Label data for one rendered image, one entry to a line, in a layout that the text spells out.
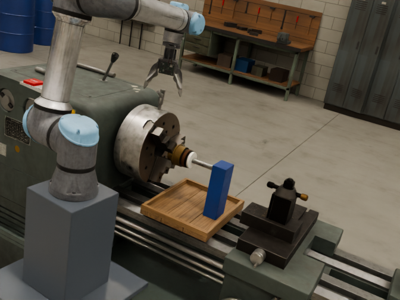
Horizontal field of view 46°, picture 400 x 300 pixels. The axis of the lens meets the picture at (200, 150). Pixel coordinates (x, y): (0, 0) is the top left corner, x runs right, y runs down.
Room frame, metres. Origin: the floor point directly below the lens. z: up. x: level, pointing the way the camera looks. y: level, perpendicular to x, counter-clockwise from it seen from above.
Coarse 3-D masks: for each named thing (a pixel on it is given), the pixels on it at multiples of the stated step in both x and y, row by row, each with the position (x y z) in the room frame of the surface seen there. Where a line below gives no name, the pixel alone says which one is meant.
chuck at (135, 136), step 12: (144, 108) 1.84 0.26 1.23; (132, 120) 1.77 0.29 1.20; (144, 120) 1.77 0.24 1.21; (156, 120) 1.77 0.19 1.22; (168, 120) 1.86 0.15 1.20; (132, 132) 1.73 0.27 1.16; (144, 132) 1.72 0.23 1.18; (168, 132) 1.87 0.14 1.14; (132, 144) 1.71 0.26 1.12; (144, 144) 1.71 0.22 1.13; (120, 156) 1.73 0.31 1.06; (132, 156) 1.70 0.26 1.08; (144, 156) 1.72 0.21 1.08; (144, 168) 1.73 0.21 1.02; (144, 180) 1.75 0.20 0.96
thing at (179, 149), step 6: (180, 144) 1.80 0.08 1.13; (174, 150) 1.76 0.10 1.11; (180, 150) 1.77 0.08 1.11; (186, 150) 1.77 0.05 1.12; (168, 156) 1.78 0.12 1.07; (174, 156) 1.76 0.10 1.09; (180, 156) 1.75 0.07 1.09; (186, 156) 1.75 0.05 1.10; (174, 162) 1.76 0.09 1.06; (180, 162) 1.75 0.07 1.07
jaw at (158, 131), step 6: (150, 126) 1.75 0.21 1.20; (156, 126) 1.76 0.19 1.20; (150, 132) 1.74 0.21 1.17; (156, 132) 1.74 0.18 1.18; (162, 132) 1.75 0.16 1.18; (156, 138) 1.75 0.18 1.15; (162, 138) 1.75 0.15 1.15; (168, 138) 1.76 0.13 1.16; (156, 144) 1.78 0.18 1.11; (162, 144) 1.75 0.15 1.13; (168, 144) 1.76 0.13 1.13; (174, 144) 1.77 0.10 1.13; (168, 150) 1.76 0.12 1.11
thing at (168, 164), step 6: (156, 156) 1.80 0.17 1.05; (156, 162) 1.79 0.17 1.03; (162, 162) 1.78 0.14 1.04; (168, 162) 1.77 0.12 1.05; (156, 168) 1.78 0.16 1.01; (162, 168) 1.77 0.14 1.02; (168, 168) 1.80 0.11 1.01; (150, 174) 1.78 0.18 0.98; (156, 174) 1.77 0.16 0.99; (162, 174) 1.80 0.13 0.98; (150, 180) 1.79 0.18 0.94; (156, 180) 1.76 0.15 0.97
